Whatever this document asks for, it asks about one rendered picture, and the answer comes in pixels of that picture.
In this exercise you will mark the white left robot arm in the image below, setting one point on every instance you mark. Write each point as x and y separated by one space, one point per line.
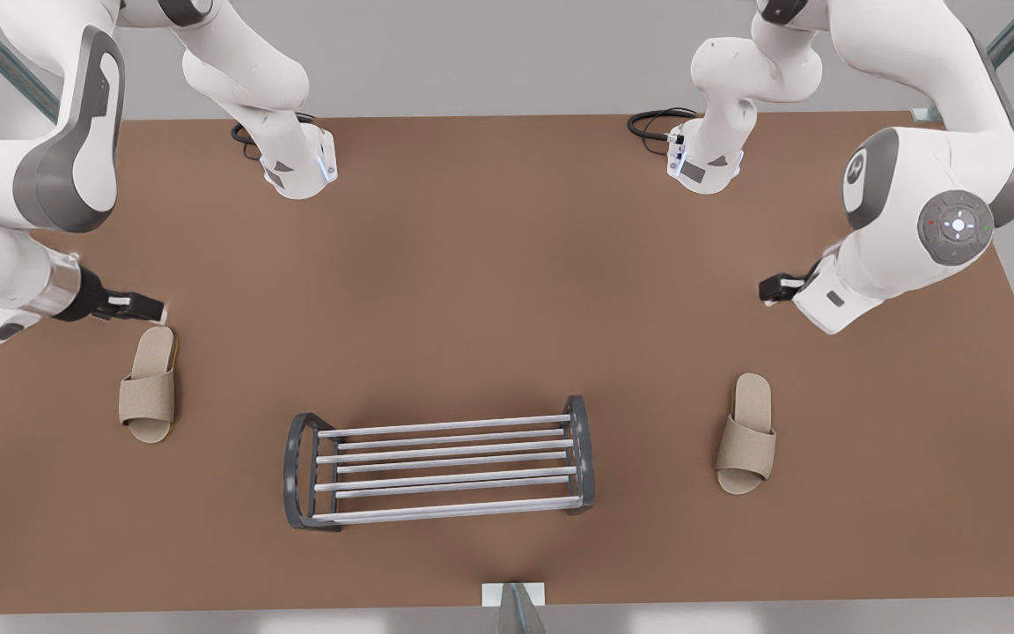
903 238

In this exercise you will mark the grey metal shoe rack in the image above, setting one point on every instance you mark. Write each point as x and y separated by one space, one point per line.
445 471

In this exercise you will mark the beige slipper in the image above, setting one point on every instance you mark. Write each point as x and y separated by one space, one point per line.
148 396
746 445

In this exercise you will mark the silver frame post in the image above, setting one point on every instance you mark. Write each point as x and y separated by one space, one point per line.
1013 31
5 57
516 608

